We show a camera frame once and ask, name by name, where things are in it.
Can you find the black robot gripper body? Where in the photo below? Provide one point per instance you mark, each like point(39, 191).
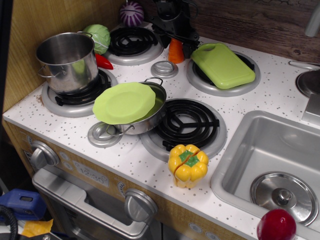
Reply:
point(173, 18)

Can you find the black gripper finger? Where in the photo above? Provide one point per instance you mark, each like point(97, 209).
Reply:
point(188, 47)
point(164, 39)

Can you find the orange toy carrot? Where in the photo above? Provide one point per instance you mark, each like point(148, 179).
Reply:
point(175, 54)

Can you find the green plastic cutting board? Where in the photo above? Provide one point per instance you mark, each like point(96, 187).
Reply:
point(223, 66)

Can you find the back right black burner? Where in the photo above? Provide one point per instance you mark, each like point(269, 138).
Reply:
point(247, 66)

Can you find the black burner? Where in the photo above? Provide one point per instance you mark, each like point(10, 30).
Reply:
point(88, 94)
point(129, 41)
point(247, 66)
point(187, 122)

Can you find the centre grey stove knob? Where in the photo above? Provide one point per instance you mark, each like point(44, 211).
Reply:
point(164, 69)

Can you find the grey stove knob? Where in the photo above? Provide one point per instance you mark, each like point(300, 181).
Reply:
point(164, 69)
point(103, 135)

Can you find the back left black burner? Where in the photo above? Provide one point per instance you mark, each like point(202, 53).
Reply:
point(129, 41)

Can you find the purple toy onion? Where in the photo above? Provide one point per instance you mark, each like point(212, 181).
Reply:
point(131, 14)

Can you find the green toy cabbage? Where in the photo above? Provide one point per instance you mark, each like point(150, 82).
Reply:
point(101, 37)

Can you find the red toy chili pepper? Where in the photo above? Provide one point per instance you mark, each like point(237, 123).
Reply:
point(102, 62)

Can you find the front left black burner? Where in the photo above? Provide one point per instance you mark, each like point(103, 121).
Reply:
point(88, 94)

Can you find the front right black burner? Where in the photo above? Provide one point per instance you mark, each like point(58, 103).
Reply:
point(187, 122)

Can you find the light green plastic plate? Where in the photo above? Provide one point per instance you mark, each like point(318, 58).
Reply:
point(124, 103)

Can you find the shallow steel pan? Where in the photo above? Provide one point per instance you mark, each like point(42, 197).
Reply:
point(152, 119)

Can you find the tall steel stock pot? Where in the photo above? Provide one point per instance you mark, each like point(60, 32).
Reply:
point(68, 62)

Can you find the front grey stove knob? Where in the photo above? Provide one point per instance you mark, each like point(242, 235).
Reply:
point(103, 135)

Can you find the yellow toy bell pepper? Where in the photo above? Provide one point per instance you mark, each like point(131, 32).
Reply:
point(188, 165)

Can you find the grey sink basin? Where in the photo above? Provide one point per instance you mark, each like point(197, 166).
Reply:
point(264, 142)

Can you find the steel pan at right edge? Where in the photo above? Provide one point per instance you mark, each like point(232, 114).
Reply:
point(308, 82)

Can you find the grey toy faucet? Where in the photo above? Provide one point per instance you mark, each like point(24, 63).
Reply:
point(313, 25)

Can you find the right oven dial knob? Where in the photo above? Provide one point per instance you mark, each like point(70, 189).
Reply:
point(139, 207)

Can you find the oven dial knob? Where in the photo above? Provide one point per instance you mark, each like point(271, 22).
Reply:
point(139, 207)
point(42, 155)

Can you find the steel pot lid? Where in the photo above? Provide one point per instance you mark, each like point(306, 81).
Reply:
point(280, 190)

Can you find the left oven dial knob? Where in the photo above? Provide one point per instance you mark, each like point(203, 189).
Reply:
point(42, 155)

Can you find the red toy apple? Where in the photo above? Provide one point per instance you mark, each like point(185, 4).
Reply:
point(277, 224)

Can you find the blue plastic device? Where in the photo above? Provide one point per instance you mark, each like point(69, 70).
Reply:
point(26, 205)

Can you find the yellow cloth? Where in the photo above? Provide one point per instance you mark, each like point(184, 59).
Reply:
point(34, 228)

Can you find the grey oven door handle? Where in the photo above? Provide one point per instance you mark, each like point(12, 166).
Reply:
point(88, 213)

